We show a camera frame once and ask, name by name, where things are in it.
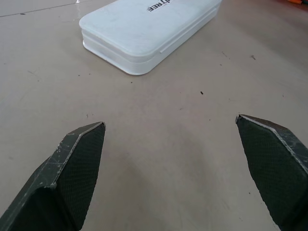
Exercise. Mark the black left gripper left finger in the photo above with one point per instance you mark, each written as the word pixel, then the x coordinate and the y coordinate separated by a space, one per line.
pixel 60 178

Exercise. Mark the orange object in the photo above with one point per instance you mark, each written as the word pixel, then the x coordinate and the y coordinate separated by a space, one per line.
pixel 299 2

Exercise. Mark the white plastic case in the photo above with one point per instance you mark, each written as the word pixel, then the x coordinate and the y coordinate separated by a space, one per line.
pixel 144 31

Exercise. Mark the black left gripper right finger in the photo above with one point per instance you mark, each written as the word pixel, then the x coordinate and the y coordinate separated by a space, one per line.
pixel 276 168

